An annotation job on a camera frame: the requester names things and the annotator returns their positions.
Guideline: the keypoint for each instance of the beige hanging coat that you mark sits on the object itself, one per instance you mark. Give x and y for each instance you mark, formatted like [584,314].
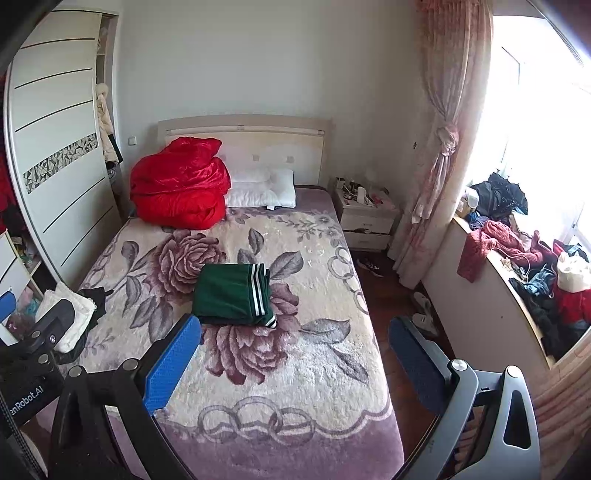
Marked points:
[107,124]

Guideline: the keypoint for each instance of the red knit cloth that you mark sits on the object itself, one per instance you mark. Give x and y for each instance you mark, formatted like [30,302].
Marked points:
[494,240]

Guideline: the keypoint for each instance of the floral plush blanket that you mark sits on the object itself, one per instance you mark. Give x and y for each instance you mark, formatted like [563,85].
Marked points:
[300,369]

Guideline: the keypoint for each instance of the white nightstand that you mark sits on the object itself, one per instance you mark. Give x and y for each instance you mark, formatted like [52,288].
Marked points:
[367,224]

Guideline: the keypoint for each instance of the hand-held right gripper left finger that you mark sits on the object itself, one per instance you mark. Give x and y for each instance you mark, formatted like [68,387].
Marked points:
[173,364]

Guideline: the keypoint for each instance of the bed with white headboard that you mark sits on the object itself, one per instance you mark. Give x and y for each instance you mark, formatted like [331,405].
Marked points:
[277,134]

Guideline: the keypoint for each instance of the dark clothes heap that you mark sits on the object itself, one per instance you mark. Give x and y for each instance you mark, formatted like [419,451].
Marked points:
[501,196]

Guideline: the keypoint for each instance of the white pillow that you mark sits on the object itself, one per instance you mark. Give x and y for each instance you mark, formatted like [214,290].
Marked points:
[263,189]

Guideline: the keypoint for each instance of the pink floral curtain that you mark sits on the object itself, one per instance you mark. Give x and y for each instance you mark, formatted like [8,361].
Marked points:
[443,138]

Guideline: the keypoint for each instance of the green varsity jacket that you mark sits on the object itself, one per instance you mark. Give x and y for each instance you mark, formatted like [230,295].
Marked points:
[221,295]

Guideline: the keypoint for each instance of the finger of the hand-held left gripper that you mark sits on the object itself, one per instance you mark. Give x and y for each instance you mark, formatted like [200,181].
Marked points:
[55,321]
[5,304]

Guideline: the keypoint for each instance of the purple bed sheet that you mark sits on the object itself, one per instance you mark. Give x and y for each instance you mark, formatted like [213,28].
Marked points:
[323,461]

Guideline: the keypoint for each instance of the white drawer unit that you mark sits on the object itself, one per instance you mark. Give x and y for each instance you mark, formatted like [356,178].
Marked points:
[14,267]

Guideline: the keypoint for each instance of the colourful wardrobe shelf items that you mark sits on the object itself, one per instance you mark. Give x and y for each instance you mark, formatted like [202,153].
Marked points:
[25,309]

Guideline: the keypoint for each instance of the mixed clothes pile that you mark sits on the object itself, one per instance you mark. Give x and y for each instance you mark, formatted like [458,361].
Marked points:
[549,304]

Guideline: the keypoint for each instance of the white round container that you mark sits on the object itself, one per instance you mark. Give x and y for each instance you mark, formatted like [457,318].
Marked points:
[470,201]

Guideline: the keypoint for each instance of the nightstand small items pile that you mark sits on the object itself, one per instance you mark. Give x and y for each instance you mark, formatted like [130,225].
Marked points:
[362,191]

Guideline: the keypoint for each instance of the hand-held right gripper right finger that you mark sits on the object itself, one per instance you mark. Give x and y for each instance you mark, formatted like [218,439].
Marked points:
[415,360]

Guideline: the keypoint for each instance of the red quilt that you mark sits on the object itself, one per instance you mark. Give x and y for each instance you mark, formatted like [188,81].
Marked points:
[180,184]

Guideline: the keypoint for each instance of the red hanging clothes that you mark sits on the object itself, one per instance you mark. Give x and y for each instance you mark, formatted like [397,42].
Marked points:
[5,203]

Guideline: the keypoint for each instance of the white window ledge cabinet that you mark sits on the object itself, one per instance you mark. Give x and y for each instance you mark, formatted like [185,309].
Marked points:
[471,314]

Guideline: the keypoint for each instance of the white knit cloth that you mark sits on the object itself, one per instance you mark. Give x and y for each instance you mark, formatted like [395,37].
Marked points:
[81,309]

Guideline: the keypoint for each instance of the dark shoe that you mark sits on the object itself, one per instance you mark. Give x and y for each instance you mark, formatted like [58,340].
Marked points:
[369,267]

